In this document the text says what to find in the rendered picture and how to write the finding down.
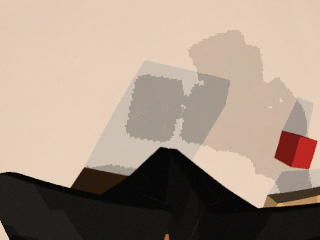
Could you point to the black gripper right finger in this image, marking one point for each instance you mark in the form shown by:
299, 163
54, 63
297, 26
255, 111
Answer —
203, 209

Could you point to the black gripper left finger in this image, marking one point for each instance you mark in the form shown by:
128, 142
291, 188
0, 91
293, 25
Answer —
134, 209

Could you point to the red square block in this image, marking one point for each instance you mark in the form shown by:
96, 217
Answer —
295, 150

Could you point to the tan flat board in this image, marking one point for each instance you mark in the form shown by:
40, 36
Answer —
305, 196

